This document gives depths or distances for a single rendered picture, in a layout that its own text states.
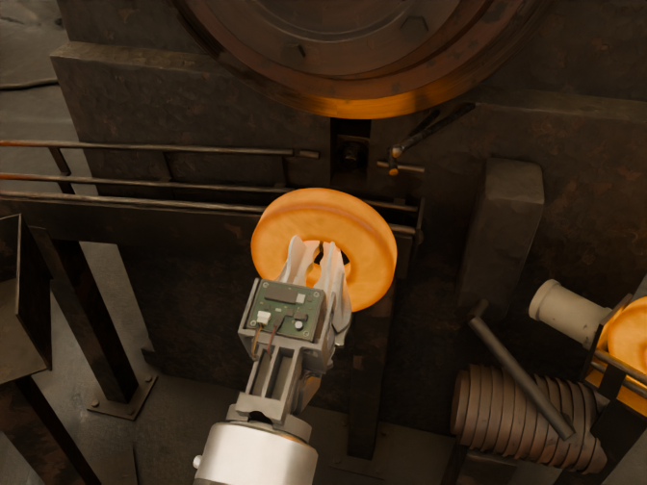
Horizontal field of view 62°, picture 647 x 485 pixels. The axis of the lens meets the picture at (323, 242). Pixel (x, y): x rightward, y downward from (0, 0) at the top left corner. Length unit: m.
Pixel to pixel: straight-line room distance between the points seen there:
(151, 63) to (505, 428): 0.74
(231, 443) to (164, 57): 0.63
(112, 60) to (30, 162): 1.58
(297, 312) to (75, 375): 1.20
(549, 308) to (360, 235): 0.33
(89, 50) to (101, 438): 0.91
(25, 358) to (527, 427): 0.70
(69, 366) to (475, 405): 1.12
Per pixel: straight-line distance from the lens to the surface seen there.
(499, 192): 0.73
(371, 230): 0.52
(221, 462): 0.43
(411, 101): 0.66
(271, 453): 0.42
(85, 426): 1.51
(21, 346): 0.87
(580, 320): 0.76
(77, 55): 0.95
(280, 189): 0.87
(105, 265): 1.86
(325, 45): 0.56
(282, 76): 0.66
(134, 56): 0.92
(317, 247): 0.55
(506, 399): 0.85
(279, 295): 0.45
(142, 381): 1.52
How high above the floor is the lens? 1.22
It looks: 43 degrees down
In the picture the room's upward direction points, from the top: straight up
